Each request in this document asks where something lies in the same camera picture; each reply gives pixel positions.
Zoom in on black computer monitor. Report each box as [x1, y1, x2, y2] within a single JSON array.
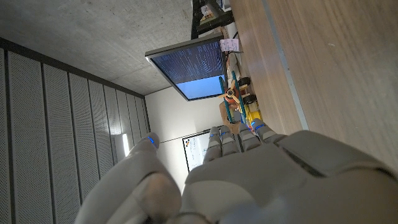
[[144, 32, 229, 102]]

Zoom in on paper sticky note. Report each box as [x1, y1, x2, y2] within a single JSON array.
[[220, 38, 240, 53]]

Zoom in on wall light strip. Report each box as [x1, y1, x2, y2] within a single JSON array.
[[121, 133, 131, 157]]

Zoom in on wooden toy airplane teal wings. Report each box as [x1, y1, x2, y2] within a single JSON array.
[[217, 70, 258, 124]]

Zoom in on whiteboard with writing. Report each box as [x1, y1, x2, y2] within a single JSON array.
[[182, 126, 223, 173]]

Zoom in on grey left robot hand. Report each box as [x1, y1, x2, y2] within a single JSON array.
[[73, 118, 398, 224]]

